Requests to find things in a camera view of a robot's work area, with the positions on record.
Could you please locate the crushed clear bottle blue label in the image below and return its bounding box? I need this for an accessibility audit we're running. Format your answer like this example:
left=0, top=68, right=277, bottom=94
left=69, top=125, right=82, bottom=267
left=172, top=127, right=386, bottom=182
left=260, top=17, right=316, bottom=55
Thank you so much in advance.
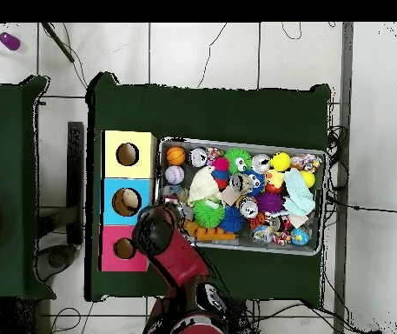
left=161, top=184, right=189, bottom=203

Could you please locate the shallow metal mesh bin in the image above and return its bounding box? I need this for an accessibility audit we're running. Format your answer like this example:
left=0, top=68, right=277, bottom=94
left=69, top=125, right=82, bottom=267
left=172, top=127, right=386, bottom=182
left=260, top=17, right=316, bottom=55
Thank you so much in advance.
left=150, top=137, right=329, bottom=257

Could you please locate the wooden box with three holes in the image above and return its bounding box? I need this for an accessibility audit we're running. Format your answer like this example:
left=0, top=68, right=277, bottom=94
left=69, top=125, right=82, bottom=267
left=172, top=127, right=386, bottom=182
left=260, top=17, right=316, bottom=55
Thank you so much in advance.
left=100, top=130, right=158, bottom=273

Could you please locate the white toy baseball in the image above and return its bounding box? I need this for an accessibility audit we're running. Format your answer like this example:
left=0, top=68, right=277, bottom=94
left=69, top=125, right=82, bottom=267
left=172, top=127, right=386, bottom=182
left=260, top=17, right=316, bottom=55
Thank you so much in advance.
left=164, top=164, right=186, bottom=185

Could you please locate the large green fuzzy eyed ball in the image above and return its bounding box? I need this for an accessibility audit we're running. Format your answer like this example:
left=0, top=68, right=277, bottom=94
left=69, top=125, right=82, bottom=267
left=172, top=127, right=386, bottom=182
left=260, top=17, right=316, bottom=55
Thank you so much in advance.
left=193, top=198, right=226, bottom=230

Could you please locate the orange toy basketball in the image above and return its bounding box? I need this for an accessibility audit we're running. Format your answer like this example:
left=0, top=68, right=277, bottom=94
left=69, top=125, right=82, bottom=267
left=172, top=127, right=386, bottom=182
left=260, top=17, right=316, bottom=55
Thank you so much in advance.
left=165, top=145, right=188, bottom=166

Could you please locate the small green fuzzy eyed ball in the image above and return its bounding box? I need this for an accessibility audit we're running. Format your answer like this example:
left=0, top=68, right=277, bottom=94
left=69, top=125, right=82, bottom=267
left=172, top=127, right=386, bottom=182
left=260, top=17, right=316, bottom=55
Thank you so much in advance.
left=223, top=148, right=253, bottom=176

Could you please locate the blue fuzzy eyed ball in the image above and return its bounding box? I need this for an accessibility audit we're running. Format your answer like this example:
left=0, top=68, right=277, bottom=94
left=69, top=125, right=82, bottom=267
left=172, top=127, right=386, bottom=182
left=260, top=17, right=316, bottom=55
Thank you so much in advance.
left=243, top=169, right=266, bottom=197

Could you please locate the purple spiky ball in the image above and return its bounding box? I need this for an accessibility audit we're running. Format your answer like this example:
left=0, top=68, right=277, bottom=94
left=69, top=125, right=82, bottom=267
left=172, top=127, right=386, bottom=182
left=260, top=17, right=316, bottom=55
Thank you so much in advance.
left=255, top=191, right=285, bottom=214

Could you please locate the dark green tablecloth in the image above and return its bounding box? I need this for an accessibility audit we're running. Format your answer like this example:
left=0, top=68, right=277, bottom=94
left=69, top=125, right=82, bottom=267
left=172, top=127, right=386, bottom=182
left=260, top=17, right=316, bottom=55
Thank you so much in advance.
left=0, top=75, right=56, bottom=301
left=84, top=71, right=332, bottom=302

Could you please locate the yellow smiley ball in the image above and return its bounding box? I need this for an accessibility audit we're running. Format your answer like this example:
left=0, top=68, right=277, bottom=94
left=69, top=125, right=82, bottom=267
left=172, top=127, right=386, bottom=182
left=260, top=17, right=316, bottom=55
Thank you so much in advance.
left=269, top=151, right=292, bottom=172

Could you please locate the light blue cloth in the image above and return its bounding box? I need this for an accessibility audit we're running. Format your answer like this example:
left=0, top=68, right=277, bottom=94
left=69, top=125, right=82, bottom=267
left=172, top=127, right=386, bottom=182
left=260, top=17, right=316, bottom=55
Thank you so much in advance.
left=282, top=167, right=316, bottom=217

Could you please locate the black rod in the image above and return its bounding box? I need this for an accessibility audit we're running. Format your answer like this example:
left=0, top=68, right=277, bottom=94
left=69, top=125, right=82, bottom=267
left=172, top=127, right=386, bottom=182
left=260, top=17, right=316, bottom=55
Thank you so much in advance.
left=41, top=22, right=76, bottom=63

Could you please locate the purple bottle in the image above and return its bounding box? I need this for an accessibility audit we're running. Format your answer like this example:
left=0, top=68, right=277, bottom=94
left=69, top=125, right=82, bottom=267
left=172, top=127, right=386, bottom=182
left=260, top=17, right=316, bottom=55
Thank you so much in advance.
left=0, top=31, right=22, bottom=52

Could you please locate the black power cable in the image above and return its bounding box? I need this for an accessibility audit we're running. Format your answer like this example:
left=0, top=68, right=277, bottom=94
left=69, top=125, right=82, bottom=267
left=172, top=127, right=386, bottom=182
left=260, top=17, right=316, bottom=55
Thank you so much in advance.
left=326, top=197, right=397, bottom=214

